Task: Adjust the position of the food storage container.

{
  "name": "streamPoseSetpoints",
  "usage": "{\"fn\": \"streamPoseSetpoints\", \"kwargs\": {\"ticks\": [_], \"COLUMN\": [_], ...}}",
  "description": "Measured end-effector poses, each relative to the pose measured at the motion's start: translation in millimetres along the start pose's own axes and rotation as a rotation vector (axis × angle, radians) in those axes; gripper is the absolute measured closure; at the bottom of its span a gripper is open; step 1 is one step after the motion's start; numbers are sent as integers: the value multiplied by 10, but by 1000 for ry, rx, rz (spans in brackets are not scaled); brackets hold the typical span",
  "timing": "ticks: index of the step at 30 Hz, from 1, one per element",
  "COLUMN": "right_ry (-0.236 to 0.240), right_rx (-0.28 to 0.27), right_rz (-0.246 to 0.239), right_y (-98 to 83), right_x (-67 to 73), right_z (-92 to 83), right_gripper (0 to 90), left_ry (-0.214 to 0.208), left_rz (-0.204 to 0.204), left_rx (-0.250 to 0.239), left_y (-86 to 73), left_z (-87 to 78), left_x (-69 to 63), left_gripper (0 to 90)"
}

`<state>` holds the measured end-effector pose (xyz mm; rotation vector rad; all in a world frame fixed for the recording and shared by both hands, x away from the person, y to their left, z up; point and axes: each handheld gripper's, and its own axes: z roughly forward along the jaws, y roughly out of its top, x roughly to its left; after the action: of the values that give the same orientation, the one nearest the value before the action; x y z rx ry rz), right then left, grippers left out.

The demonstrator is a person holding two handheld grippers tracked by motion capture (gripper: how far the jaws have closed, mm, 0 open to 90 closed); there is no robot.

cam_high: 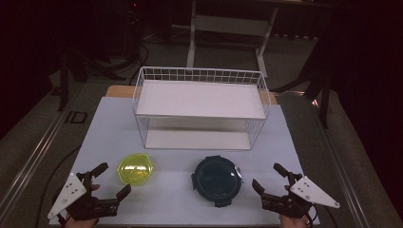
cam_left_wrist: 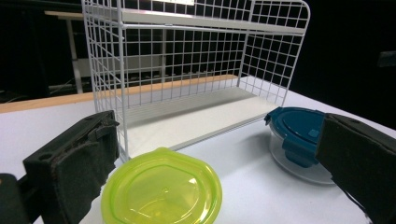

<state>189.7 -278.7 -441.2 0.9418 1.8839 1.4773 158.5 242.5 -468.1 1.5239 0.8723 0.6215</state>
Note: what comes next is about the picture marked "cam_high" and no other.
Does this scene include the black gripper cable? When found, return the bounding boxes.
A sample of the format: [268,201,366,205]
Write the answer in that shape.
[56,213,69,228]
[304,203,318,228]

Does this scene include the bundle of black cables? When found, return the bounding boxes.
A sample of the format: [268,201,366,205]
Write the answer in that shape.
[107,42,150,86]

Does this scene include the person's right hand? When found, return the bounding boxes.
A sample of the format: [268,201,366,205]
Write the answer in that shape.
[279,215,309,228]

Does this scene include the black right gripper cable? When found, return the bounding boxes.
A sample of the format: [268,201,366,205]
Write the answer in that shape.
[304,203,318,228]

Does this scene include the person's left hand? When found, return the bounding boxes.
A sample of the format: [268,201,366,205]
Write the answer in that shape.
[65,218,100,228]

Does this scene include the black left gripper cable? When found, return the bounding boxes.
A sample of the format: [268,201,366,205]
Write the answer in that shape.
[56,213,69,228]

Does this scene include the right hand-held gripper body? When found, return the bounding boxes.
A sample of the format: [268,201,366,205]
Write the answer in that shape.
[261,172,341,220]

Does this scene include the white metal desk frame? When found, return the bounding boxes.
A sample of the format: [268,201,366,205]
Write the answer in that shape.
[185,0,279,79]

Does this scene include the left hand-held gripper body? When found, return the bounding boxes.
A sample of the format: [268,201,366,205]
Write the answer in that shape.
[47,171,122,221]

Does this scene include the white table mat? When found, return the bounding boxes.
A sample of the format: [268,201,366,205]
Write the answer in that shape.
[48,96,321,227]

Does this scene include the black metal stand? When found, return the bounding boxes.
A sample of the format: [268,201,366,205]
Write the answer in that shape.
[318,70,333,129]

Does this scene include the black floor cable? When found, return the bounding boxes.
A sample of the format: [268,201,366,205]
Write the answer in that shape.
[33,145,83,228]
[323,206,339,228]

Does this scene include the yellow-green plastic bowl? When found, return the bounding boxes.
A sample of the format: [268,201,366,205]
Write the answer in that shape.
[117,152,155,186]

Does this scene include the dark blue lidded container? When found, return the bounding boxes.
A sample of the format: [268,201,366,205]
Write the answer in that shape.
[190,155,244,208]

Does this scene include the white wire shelf rack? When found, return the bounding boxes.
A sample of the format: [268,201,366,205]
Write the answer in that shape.
[132,66,272,151]

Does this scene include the metal floor rail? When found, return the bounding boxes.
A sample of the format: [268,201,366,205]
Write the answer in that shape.
[317,104,373,228]
[0,83,87,219]

